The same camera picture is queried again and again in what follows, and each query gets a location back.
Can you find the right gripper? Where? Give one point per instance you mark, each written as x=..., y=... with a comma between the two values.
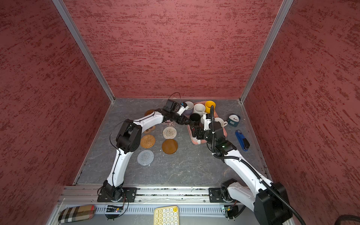
x=197, y=128

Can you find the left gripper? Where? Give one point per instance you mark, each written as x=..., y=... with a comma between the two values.
x=182, y=119

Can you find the purple mug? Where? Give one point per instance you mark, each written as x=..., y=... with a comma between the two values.
x=189, y=110

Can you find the dark glossy brown coaster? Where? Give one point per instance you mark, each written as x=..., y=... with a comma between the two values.
x=149, y=112

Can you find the black mug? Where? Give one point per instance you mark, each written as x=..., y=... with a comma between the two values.
x=195, y=119

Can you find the beige woven round coaster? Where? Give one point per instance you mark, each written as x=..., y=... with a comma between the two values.
x=169, y=133

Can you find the paw print cork coaster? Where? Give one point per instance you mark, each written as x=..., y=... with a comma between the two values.
x=149, y=130

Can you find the white mug back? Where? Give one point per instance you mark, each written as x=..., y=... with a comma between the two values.
x=199, y=109

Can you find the brown wooden round coaster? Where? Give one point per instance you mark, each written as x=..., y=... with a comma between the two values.
x=169, y=146

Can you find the grey round coaster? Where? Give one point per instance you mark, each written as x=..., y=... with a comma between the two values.
x=145, y=158

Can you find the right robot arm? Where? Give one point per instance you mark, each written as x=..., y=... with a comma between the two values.
x=267, y=200

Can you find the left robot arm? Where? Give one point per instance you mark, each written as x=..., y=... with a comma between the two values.
x=128, y=140

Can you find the white mug right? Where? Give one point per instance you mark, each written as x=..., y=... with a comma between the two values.
x=221, y=121

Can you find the red inside white mug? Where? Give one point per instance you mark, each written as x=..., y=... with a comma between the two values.
x=195, y=141

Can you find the yellow mug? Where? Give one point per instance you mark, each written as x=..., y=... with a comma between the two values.
x=209, y=105

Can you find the blue stapler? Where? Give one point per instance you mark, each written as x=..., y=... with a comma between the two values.
x=242, y=140

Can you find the yellow keypad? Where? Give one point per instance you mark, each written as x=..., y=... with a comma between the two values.
x=168, y=215

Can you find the plaid glasses case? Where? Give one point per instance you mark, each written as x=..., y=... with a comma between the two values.
x=75, y=214

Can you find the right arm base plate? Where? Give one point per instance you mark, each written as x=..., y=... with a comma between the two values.
x=215, y=195

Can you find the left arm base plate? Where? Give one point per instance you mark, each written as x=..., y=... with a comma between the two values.
x=128, y=194

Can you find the black cable corner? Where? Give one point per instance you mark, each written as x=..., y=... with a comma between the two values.
x=344, y=218

